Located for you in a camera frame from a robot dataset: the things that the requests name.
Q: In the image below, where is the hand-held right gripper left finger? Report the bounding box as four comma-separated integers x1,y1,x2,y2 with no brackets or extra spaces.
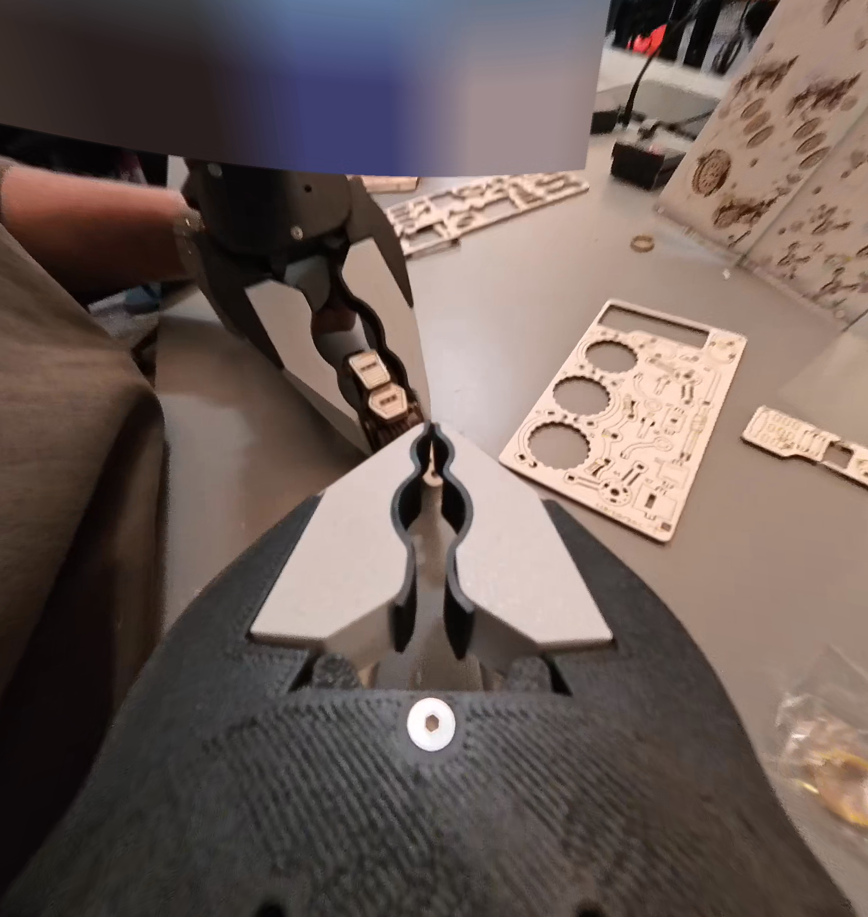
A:
249,423,434,686

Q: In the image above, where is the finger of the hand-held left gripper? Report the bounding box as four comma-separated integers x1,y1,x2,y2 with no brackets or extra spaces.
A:
330,236,433,431
244,258,374,456

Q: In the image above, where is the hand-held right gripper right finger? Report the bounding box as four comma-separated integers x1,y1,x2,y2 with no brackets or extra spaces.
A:
434,423,614,658

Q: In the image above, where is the wooden model motorcycle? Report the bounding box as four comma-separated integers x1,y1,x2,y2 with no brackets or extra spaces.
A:
347,350,412,447

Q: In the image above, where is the person's left forearm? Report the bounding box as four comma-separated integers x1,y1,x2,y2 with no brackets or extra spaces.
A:
0,168,202,295

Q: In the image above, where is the large wooden puzzle sheet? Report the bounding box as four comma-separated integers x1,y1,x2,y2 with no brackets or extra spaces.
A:
498,299,749,543

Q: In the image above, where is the emptied wooden puzzle sheet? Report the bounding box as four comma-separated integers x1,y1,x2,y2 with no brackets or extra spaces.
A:
384,175,591,259

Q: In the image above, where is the person's olive shirt torso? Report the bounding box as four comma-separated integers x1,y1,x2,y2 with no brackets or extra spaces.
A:
0,143,166,725

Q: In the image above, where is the small wooden puzzle sheet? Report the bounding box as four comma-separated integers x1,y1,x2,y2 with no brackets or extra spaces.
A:
741,405,868,499

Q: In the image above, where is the black box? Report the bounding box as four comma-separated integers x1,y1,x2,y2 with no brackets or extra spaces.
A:
609,138,687,191

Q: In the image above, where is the small clear plastic bag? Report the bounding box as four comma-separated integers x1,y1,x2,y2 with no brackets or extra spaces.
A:
774,645,868,832

